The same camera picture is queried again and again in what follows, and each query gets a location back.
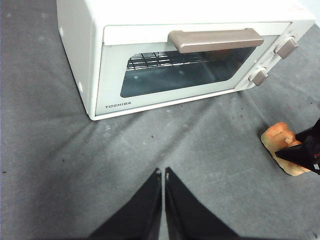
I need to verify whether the golden bread loaf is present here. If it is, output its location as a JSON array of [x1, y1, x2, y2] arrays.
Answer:
[[260, 121, 312, 177]]

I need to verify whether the metal wire oven rack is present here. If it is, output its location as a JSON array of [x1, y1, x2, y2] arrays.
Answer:
[[126, 49, 226, 71]]

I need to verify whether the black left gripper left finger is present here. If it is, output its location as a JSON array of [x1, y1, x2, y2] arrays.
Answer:
[[88, 167, 163, 240]]

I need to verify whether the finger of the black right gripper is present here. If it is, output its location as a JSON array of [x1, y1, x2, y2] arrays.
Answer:
[[294, 123, 320, 151], [274, 142, 320, 175]]

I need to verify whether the white Toshiba toaster oven housing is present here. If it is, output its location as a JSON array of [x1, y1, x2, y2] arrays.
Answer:
[[56, 0, 317, 122]]

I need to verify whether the beige oven temperature knob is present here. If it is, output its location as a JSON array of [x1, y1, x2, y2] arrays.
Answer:
[[273, 36, 300, 60]]

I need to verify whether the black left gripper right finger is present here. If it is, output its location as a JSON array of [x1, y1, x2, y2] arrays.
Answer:
[[164, 166, 238, 240]]

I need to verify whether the oven door with beige handle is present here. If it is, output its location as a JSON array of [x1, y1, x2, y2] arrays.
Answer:
[[94, 21, 293, 118]]

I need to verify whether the beige oven timer knob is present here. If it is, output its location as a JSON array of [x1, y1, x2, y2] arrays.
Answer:
[[248, 67, 269, 87]]

